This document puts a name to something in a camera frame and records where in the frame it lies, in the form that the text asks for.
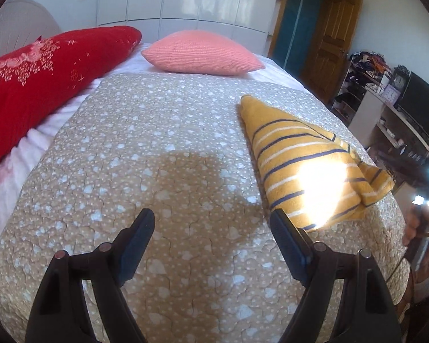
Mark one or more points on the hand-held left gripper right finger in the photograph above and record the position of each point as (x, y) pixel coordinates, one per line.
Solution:
(290, 248)

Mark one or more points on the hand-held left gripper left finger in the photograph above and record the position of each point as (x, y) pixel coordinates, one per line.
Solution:
(137, 248)

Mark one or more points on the yellow striped knit sweater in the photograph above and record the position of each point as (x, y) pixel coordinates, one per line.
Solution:
(289, 150)

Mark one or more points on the pile of dark clothes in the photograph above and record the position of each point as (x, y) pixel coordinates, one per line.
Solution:
(368, 62)

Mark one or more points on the black television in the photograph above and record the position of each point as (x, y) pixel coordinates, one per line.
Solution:
(420, 103)

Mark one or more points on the white shelf unit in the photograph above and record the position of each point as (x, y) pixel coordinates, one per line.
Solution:
(375, 114)

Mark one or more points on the black ornate table clock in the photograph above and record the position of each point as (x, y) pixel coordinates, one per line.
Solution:
(399, 78)

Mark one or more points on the beige patterned quilted blanket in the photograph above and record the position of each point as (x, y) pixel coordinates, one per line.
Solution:
(146, 143)

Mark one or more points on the wooden door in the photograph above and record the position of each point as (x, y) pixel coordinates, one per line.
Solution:
(334, 46)

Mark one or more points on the teal glass door panel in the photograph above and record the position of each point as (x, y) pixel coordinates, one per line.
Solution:
(295, 25)

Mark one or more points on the red embroidered pillow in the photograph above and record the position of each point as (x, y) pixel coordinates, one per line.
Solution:
(39, 85)

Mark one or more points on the pink ribbed pillow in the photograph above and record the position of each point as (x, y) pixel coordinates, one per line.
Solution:
(200, 51)

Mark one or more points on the white glossy wardrobe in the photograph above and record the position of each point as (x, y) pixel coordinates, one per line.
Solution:
(186, 0)

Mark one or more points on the grey rounded headboard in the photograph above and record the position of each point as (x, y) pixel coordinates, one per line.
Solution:
(18, 21)

